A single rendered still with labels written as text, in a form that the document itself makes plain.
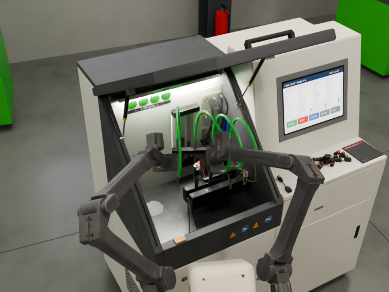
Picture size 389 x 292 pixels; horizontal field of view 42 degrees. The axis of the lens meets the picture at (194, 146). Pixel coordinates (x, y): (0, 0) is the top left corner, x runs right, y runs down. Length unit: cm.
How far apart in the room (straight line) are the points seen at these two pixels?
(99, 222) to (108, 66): 116
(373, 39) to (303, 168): 428
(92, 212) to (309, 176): 69
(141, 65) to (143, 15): 378
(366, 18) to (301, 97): 333
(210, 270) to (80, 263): 202
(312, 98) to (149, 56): 87
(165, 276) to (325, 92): 145
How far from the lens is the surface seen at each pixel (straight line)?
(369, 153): 291
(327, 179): 266
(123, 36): 627
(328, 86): 275
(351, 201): 293
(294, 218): 172
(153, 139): 187
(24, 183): 426
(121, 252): 157
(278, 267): 179
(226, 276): 161
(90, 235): 151
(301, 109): 267
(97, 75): 242
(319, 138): 282
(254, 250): 263
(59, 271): 352
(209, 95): 259
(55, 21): 604
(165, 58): 255
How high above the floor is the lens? 261
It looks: 36 degrees down
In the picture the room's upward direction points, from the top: 1 degrees clockwise
